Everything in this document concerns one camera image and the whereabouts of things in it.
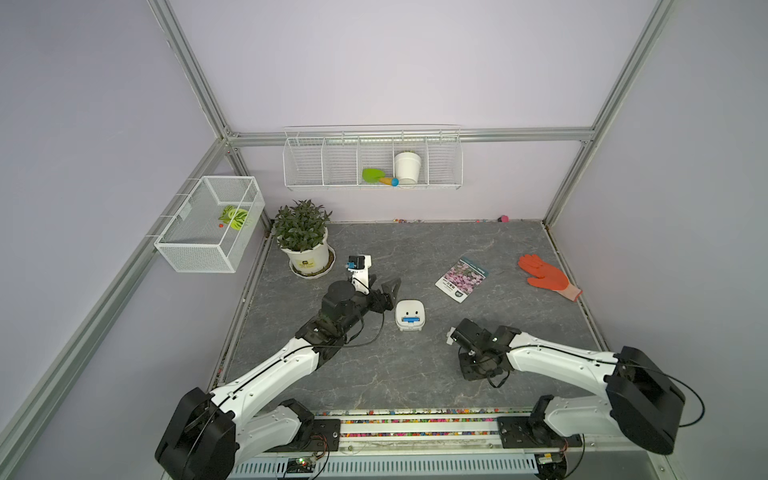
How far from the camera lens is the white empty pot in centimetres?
93

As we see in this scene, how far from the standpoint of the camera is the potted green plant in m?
0.95

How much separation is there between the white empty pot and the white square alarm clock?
1.29ft

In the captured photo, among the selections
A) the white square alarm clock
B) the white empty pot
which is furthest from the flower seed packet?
the white empty pot

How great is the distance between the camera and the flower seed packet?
1014mm

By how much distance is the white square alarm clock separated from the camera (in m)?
0.92

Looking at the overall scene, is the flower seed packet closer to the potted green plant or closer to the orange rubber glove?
the orange rubber glove

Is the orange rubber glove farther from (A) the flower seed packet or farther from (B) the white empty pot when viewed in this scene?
(B) the white empty pot

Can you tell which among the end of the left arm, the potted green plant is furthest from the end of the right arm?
the potted green plant

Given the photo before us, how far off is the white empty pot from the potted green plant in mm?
293

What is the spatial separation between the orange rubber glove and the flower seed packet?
0.51 feet

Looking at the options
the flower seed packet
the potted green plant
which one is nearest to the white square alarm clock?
the flower seed packet

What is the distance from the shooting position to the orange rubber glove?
3.40 ft

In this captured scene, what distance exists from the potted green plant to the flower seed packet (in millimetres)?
430

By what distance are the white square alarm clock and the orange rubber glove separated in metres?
0.41
